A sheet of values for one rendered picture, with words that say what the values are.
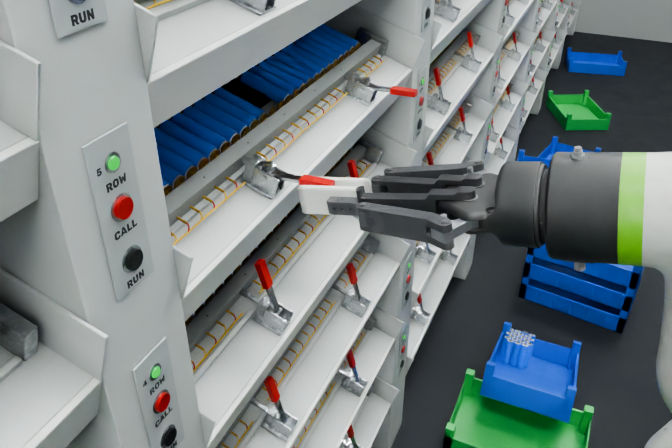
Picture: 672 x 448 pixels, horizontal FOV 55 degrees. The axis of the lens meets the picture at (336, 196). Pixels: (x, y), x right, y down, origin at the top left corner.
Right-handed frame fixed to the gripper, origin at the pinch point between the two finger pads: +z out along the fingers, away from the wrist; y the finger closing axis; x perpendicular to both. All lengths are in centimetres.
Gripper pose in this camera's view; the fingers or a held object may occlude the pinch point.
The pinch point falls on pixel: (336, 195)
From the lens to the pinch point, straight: 64.3
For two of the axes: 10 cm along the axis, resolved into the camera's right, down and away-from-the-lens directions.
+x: -1.8, -8.8, -4.4
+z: -9.0, -0.4, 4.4
